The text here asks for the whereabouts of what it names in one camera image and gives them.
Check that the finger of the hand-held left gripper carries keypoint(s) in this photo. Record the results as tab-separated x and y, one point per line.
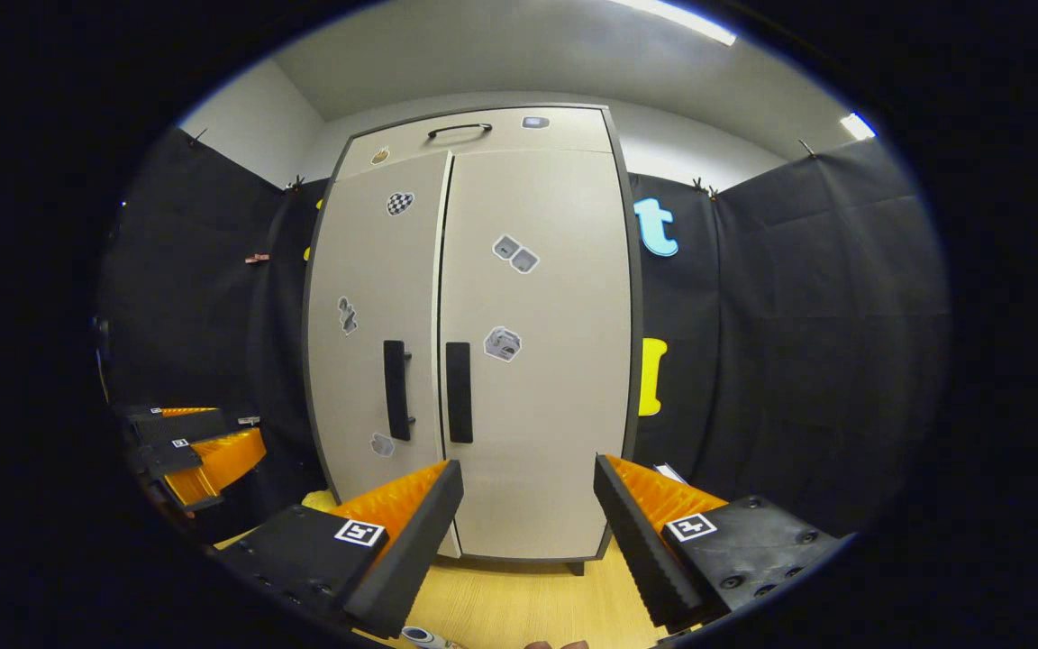
168	455
186	424

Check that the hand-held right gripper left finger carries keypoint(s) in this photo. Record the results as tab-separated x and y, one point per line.
411	568

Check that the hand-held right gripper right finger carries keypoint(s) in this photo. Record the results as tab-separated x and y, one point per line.
641	559

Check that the white cabinet door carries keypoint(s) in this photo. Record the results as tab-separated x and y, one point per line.
555	424
366	288

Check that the grey white cabinet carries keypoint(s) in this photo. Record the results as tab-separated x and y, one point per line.
637	342

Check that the white cabinet drawer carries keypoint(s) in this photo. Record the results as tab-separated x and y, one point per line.
573	135

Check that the white flat box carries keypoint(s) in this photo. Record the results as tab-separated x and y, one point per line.
670	472

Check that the black backdrop cloth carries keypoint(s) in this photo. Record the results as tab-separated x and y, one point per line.
798	342

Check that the black cloth clip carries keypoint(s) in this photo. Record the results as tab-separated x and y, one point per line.
704	187

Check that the small ceiling light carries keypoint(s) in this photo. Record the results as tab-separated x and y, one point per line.
857	126

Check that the long ceiling light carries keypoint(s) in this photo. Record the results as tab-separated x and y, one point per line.
681	18

